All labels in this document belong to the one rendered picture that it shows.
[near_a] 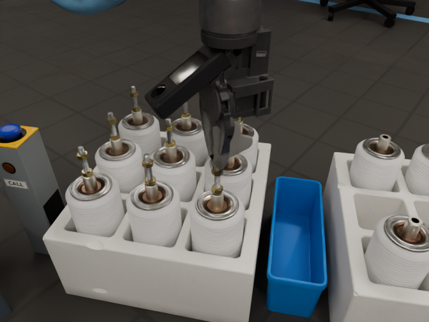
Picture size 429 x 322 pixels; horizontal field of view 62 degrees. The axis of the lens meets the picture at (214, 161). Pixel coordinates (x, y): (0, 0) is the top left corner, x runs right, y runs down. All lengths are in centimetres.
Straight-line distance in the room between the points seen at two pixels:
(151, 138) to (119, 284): 32
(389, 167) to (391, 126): 66
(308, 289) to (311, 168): 51
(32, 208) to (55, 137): 56
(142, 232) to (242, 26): 39
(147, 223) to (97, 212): 10
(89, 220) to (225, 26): 42
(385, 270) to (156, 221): 38
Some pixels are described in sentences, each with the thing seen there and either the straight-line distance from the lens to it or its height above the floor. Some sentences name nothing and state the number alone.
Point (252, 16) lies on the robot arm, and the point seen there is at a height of 57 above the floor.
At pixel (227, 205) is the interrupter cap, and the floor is 25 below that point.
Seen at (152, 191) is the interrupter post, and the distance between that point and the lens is 63.
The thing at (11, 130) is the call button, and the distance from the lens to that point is 77.
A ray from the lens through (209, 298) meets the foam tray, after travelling 71.
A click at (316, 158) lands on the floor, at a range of 119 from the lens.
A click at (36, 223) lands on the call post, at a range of 88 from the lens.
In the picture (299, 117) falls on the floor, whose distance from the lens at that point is 139.
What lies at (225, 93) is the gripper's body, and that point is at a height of 48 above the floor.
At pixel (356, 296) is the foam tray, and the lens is 65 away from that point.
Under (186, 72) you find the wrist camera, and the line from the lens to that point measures 47.
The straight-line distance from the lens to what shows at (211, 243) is 63.
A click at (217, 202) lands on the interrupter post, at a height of 27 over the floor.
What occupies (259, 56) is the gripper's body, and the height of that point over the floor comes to 51.
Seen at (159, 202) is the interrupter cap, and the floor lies 25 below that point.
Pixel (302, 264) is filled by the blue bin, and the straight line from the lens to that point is 88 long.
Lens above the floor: 69
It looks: 37 degrees down
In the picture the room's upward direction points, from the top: straight up
